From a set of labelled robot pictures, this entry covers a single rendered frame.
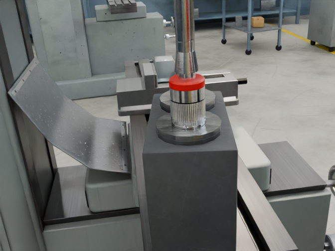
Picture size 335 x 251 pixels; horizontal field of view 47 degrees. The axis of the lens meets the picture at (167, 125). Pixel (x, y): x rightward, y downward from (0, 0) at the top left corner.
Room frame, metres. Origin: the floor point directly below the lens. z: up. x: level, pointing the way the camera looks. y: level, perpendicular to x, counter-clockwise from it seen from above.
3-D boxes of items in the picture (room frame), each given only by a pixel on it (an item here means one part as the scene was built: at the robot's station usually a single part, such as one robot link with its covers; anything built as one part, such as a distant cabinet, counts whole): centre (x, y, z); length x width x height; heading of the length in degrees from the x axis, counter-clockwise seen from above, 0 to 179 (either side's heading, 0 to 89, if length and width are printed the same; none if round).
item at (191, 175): (0.52, -0.03, 1.01); 0.22 x 0.12 x 0.20; 177
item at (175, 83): (0.47, -0.03, 1.17); 0.05 x 0.05 x 0.01
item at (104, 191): (0.98, -0.01, 0.77); 0.50 x 0.35 x 0.12; 96
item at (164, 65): (1.07, 0.00, 1.02); 0.06 x 0.05 x 0.06; 5
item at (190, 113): (0.47, -0.03, 1.14); 0.05 x 0.05 x 0.05
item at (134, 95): (1.07, -0.03, 0.97); 0.35 x 0.15 x 0.11; 95
